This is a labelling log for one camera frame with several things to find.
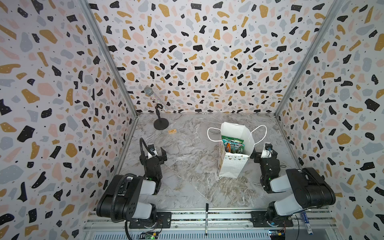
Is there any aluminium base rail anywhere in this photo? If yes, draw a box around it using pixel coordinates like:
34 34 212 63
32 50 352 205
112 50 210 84
80 208 343 240

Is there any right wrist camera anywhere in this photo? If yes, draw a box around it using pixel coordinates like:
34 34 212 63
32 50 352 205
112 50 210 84
261 143 273 159

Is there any glitter microphone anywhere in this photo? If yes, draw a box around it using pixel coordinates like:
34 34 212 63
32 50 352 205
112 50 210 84
144 86 169 112

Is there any green circuit board left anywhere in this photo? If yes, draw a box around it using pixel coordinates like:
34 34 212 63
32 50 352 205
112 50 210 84
139 232 159 240

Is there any black microphone stand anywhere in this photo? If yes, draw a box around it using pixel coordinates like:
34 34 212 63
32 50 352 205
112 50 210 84
154 104 169 130

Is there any blue marker pen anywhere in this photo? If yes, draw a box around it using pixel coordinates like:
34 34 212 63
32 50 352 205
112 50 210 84
301 211 314 235

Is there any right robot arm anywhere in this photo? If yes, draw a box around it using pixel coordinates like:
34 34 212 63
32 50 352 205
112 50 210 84
254 150 336 227

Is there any black marker pen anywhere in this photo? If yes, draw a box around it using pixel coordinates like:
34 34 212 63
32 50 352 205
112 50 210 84
205 203 209 237

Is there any teal mint candy bag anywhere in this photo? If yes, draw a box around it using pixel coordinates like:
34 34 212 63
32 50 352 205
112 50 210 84
222 136 245 154

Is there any white patterned paper bag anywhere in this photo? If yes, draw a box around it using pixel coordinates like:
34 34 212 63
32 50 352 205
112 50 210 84
207 122 268 179

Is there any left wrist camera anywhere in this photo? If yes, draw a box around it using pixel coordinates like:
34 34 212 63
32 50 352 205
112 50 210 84
148 144 158 159

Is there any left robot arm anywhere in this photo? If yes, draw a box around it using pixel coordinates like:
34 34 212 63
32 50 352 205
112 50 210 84
96 148 167 228

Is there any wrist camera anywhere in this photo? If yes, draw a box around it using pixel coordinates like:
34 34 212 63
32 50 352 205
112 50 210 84
261 143 273 159
148 144 158 159

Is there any circuit board right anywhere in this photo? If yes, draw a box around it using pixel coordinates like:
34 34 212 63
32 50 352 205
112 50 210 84
269 230 286 240

